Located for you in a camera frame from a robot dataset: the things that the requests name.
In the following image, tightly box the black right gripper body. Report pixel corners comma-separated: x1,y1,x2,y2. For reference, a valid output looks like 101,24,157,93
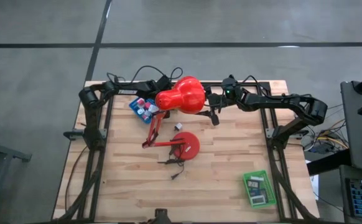
206,77,243,110

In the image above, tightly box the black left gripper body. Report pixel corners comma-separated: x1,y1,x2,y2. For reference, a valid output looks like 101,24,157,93
154,75,174,93

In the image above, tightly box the red desk lamp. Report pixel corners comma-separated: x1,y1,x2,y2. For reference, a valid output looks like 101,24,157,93
142,76,207,162

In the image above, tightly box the blue plastic basket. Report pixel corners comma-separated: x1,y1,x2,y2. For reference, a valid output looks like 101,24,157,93
128,97,160,125

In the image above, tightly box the green plastic basket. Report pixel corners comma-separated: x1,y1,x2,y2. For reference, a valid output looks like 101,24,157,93
242,170,277,208

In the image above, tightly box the black side desk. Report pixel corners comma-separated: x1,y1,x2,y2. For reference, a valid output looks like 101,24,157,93
307,70,362,224

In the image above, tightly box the grey metal table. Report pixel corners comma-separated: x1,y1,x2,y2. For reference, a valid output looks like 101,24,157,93
0,136,32,224

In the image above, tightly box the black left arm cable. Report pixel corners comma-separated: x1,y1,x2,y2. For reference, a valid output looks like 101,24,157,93
106,64,184,84

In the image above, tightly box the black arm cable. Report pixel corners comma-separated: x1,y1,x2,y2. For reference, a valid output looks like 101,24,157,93
203,74,274,98
106,64,184,84

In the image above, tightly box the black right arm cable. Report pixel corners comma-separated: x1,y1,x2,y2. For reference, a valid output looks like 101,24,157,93
203,74,274,98

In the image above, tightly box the black lamp power cable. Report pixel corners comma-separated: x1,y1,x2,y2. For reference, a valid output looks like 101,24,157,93
157,157,185,180

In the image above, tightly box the black metal table frame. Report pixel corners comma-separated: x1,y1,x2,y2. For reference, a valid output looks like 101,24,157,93
52,81,320,223

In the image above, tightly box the tangled cable bundle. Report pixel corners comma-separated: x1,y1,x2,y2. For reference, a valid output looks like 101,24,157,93
294,104,350,155

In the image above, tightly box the brown cable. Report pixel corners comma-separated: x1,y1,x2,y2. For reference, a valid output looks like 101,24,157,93
63,146,88,214

